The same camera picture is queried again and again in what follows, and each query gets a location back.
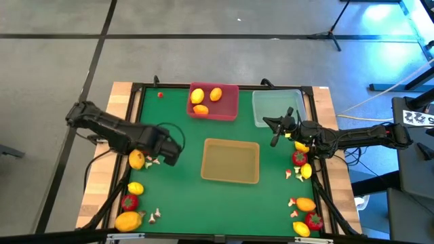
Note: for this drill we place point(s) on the white marker sign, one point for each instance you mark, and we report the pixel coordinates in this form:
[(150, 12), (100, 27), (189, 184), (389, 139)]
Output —
[(418, 118)]

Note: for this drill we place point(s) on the green table mat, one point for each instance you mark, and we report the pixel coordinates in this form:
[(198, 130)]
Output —
[(190, 203)]

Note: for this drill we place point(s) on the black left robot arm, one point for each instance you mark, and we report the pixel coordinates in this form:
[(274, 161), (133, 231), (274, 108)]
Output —
[(112, 130)]

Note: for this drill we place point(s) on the orange translucent plastic bin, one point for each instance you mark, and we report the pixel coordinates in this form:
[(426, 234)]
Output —
[(230, 161)]

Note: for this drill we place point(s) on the clear plastic bin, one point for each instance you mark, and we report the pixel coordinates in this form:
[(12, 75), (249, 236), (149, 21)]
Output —
[(274, 101)]

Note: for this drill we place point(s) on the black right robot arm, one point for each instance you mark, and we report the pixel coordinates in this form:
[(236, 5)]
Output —
[(366, 135)]

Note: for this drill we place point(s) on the grey floor object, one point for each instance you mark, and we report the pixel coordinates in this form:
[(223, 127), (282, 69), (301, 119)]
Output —
[(12, 151)]

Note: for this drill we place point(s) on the black cart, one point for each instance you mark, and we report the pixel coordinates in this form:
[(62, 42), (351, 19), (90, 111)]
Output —
[(413, 162)]

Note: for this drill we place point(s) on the yellow toy lemon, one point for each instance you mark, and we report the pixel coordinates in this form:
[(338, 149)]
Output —
[(301, 229), (135, 188), (301, 147), (306, 171), (197, 96)]

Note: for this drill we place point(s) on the red plastic bin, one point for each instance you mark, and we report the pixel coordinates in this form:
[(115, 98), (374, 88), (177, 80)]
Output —
[(223, 108)]

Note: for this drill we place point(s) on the white object under table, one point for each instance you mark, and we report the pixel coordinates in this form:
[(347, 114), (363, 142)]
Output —
[(361, 201)]

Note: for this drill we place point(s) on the yellow-orange toy mango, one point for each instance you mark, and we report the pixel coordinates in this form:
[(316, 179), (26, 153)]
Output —
[(136, 159), (128, 221)]

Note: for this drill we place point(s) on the orange toy mango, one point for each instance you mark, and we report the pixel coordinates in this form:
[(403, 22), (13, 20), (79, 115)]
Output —
[(306, 204), (200, 109)]

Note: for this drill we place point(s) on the silver metal bracket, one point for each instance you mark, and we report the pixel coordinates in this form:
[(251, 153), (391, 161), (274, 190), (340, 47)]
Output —
[(313, 240), (125, 236)]

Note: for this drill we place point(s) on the black frame strut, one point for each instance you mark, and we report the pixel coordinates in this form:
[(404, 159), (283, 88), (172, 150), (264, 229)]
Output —
[(334, 210), (108, 203)]

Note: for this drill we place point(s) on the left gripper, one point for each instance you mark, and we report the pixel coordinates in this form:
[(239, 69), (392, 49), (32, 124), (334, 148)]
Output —
[(167, 150)]

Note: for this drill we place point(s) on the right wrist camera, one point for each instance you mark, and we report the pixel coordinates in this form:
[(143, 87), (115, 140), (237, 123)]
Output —
[(290, 111)]

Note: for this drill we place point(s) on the red strawberry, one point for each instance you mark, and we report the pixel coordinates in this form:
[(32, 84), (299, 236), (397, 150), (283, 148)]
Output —
[(129, 202), (314, 221)]

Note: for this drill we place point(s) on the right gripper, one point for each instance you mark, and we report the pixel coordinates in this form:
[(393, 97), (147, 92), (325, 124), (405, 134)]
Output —
[(301, 130)]

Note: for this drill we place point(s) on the table edge clamp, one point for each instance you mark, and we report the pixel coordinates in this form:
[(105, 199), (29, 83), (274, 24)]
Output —
[(156, 80), (266, 82)]

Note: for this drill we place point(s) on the black frame beam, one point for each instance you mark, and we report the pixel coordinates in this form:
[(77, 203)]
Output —
[(51, 237)]

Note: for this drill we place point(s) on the black tripod stand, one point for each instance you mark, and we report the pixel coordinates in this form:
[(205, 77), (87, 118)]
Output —
[(328, 34)]

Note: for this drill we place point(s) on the red toy tomato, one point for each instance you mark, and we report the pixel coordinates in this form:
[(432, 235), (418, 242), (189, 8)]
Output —
[(299, 158)]

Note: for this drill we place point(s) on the red toy mushroom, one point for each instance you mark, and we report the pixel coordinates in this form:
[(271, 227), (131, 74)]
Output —
[(160, 95)]

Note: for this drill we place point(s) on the black stand foot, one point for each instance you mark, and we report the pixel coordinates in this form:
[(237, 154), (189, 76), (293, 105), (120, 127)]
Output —
[(386, 87)]

